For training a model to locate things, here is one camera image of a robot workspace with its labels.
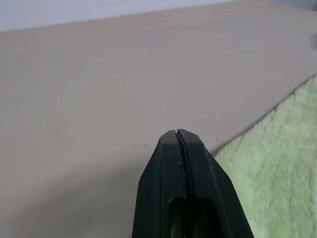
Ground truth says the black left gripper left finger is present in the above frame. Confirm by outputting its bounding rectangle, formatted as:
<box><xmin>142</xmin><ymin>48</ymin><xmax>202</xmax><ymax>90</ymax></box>
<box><xmin>131</xmin><ymin>129</ymin><xmax>186</xmax><ymax>238</ymax></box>

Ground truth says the light green terry towel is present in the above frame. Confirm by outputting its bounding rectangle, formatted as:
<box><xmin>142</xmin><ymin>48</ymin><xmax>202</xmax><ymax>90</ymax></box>
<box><xmin>213</xmin><ymin>73</ymin><xmax>317</xmax><ymax>238</ymax></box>

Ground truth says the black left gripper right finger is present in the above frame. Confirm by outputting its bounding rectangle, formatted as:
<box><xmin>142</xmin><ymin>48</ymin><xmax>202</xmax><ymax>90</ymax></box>
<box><xmin>177</xmin><ymin>128</ymin><xmax>255</xmax><ymax>238</ymax></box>

